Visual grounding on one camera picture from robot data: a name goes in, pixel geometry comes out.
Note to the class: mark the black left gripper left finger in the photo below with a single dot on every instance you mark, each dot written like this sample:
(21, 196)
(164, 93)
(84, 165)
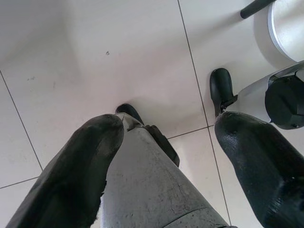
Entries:
(71, 178)

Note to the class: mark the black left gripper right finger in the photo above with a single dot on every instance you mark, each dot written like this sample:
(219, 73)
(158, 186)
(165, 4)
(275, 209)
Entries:
(261, 171)

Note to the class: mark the grey robot left leg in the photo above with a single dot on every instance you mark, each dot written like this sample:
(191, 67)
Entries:
(147, 185)

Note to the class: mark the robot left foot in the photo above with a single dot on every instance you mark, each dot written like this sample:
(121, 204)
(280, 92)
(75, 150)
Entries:
(129, 112)

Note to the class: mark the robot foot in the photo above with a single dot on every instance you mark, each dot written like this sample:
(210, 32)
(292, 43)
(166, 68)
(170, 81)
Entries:
(221, 88)
(129, 112)

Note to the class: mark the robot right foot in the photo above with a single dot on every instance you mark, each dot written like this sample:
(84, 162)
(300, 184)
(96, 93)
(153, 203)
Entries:
(221, 88)

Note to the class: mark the white round floor base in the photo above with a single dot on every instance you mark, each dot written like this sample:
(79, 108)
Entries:
(263, 35)

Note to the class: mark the black metal table leg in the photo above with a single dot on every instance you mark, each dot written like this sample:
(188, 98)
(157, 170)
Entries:
(251, 8)

